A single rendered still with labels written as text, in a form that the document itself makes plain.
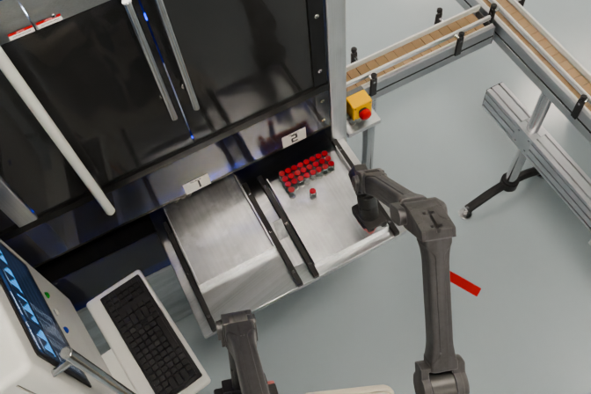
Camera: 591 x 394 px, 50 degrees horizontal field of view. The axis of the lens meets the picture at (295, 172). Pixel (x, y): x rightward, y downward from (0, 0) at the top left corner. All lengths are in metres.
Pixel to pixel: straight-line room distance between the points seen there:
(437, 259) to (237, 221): 0.88
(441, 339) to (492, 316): 1.48
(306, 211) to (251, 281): 0.29
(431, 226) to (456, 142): 1.94
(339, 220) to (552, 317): 1.25
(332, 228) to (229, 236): 0.33
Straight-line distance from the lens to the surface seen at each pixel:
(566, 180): 2.62
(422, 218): 1.36
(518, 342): 2.90
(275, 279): 1.97
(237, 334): 1.36
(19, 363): 1.34
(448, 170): 3.18
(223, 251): 2.03
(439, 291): 1.39
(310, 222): 2.04
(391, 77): 2.30
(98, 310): 2.16
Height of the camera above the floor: 2.71
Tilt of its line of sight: 59 degrees down
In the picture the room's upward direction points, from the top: 8 degrees counter-clockwise
